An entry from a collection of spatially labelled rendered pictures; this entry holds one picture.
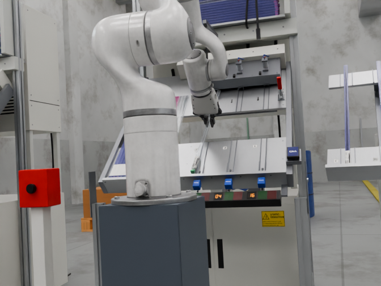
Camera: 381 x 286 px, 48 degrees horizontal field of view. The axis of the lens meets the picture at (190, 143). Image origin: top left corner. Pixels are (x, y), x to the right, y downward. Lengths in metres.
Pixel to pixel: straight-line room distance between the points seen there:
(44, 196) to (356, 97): 10.11
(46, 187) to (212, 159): 0.73
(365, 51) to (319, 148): 2.63
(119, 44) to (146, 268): 0.47
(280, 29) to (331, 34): 9.75
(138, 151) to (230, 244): 0.99
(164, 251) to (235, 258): 0.97
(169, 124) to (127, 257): 0.29
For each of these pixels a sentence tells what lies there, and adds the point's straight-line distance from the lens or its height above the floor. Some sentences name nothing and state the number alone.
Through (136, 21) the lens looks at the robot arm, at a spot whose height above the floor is 1.09.
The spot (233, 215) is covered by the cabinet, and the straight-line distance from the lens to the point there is 1.80.
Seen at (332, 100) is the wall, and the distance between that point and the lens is 11.43.
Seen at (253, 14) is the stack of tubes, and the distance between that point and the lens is 2.00.
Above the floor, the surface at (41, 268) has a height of 0.36.
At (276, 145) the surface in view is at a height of 0.82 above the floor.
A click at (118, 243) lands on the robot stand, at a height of 0.62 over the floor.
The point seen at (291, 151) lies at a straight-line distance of 1.46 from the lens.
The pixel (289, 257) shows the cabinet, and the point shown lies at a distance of 1.80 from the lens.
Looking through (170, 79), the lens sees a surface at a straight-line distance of 2.08.
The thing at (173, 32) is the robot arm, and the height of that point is 1.06.
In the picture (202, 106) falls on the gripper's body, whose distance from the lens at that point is 1.64.
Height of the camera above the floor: 0.79
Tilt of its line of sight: 2 degrees up
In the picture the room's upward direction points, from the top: 3 degrees counter-clockwise
